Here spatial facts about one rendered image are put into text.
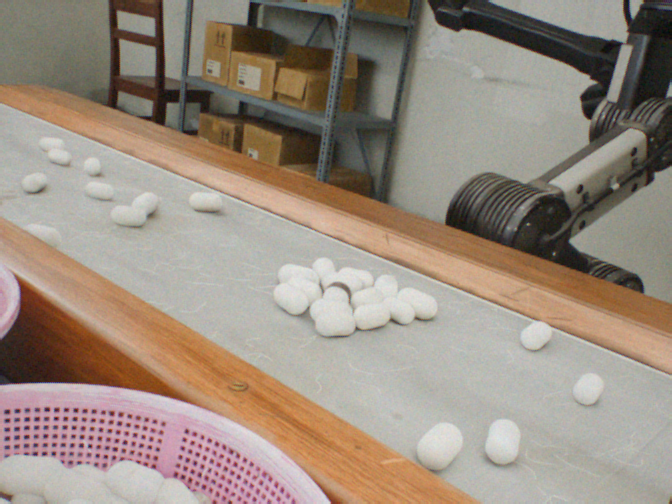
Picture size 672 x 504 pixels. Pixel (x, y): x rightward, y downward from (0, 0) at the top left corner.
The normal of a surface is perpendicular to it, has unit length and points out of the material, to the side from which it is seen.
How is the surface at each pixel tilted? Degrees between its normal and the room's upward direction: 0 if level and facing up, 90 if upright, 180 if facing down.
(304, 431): 0
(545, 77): 90
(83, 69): 91
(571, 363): 0
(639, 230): 90
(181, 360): 0
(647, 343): 45
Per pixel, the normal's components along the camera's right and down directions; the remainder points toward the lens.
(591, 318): -0.35, -0.54
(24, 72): 0.69, 0.35
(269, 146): -0.74, 0.12
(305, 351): 0.15, -0.93
